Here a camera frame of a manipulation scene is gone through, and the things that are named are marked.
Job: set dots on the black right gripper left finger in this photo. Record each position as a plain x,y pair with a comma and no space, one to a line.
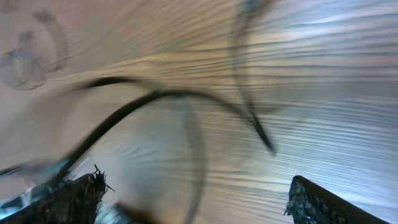
57,199

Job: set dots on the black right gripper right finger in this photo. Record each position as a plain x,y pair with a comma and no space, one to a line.
310,203

